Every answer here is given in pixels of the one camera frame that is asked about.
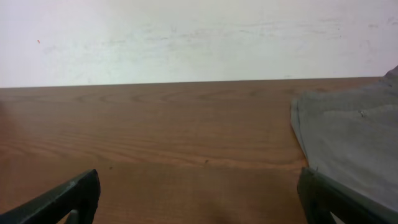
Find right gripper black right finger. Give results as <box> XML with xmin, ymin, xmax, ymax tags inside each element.
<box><xmin>297</xmin><ymin>167</ymin><xmax>397</xmax><ymax>224</ymax></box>

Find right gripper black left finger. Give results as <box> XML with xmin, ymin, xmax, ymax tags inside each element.
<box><xmin>1</xmin><ymin>169</ymin><xmax>101</xmax><ymax>223</ymax></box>

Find beige khaki shorts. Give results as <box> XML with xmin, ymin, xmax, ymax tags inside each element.
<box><xmin>290</xmin><ymin>68</ymin><xmax>397</xmax><ymax>210</ymax></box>

